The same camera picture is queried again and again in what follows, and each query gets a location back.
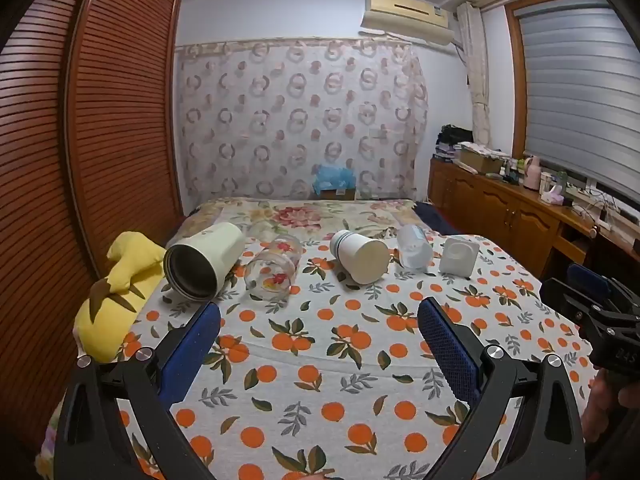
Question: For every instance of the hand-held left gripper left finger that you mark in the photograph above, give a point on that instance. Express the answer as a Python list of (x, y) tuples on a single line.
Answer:
[(192, 355)]

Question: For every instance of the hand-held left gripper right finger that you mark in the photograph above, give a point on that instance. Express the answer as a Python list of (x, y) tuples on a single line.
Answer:
[(447, 355)]

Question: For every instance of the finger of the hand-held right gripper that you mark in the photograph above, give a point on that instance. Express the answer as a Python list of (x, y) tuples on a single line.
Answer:
[(565, 297), (585, 272)]

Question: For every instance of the cream steel tumbler cup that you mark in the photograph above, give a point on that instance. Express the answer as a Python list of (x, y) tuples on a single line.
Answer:
[(200, 260)]

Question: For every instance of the white square cup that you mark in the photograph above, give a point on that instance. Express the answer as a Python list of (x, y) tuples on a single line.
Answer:
[(457, 257)]

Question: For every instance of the clear plastic cup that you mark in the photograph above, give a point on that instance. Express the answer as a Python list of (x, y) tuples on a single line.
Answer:
[(414, 247)]

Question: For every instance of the clear printed glass cup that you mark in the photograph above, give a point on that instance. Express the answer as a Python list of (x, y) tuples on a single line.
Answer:
[(272, 272)]

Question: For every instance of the white ribbed cup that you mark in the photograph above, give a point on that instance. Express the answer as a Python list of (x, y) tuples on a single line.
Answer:
[(362, 257)]

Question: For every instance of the person's right hand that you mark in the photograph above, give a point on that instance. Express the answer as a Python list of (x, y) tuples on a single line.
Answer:
[(597, 410)]

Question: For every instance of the white power strip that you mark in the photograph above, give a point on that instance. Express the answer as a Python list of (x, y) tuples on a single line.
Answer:
[(592, 216)]

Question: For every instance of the tissue box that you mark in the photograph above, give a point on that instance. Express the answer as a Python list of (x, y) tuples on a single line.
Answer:
[(553, 196)]

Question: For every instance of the yellow plush toy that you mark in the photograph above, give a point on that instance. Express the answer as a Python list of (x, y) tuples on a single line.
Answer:
[(125, 280)]

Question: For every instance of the wooden cabinet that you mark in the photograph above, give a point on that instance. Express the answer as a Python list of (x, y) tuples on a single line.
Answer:
[(500, 210)]

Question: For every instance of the pink thermos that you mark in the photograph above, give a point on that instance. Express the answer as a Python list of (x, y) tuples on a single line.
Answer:
[(531, 170)]

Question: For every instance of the orange fruit print blanket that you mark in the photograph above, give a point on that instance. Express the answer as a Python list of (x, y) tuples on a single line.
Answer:
[(320, 360)]

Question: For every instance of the dark blue cloth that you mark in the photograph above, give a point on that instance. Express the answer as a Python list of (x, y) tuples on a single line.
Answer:
[(434, 217)]

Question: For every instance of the open cardboard box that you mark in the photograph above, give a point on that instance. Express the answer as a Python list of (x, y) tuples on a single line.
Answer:
[(480, 157)]

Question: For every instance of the floral bedsheet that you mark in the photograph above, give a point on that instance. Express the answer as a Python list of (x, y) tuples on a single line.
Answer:
[(300, 215)]

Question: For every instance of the grey window blind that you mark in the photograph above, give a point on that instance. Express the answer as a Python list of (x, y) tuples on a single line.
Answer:
[(580, 90)]

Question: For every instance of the pile of dark clothes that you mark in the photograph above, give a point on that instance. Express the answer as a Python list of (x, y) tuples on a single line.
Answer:
[(454, 140)]

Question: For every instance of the small cardboard box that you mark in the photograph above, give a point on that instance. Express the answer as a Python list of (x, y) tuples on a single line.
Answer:
[(340, 194)]

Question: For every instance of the blue plastic bag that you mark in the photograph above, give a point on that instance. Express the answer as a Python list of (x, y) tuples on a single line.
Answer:
[(334, 176)]

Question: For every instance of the patterned side curtain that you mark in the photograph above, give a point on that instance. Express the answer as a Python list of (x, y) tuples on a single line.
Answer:
[(477, 75)]

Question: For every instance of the wooden louvered wardrobe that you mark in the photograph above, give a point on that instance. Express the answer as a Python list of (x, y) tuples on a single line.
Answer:
[(115, 110)]

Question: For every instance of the cream air conditioner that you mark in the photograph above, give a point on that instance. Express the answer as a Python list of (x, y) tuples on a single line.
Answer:
[(407, 17)]

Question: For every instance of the wooden window frame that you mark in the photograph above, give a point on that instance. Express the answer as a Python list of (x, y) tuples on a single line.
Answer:
[(514, 85)]

